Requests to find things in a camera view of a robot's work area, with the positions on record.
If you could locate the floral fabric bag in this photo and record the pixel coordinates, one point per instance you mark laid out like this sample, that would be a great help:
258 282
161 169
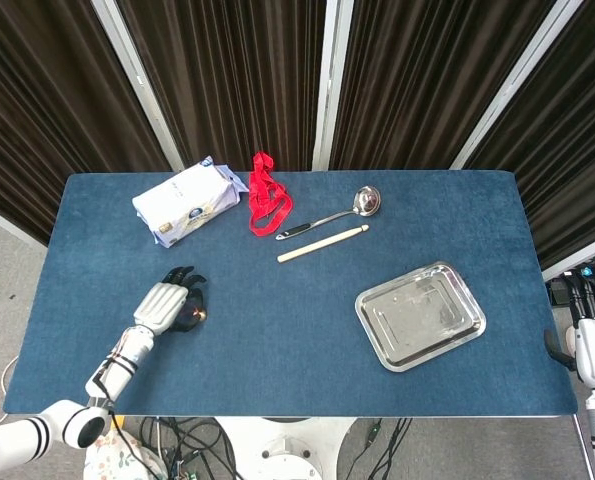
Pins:
122 460

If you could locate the wooden drumstick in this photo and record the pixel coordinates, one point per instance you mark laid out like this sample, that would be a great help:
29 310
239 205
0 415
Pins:
322 243

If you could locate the white partition post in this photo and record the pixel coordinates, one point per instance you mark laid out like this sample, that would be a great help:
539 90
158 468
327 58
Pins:
332 82
137 82
517 80

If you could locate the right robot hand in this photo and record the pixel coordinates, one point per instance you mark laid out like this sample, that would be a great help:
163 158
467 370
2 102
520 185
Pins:
589 345

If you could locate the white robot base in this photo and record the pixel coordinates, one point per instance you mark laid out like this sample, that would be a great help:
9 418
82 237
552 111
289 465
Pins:
287 447

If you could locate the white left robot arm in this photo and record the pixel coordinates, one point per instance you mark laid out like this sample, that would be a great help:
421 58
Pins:
72 400

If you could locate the blue table mat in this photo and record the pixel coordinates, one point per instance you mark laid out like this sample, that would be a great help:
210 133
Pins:
297 360

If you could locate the steel rectangular tray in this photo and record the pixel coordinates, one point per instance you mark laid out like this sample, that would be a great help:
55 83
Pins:
419 316

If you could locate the red ribbon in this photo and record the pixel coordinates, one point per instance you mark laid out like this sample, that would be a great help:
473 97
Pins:
263 200

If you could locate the dark brown curtain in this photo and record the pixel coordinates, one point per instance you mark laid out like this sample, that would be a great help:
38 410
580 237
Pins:
227 75

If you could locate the white tissue pack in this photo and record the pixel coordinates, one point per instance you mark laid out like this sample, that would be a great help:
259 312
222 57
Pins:
187 202

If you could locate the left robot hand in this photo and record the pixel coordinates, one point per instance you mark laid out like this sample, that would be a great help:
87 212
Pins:
169 305

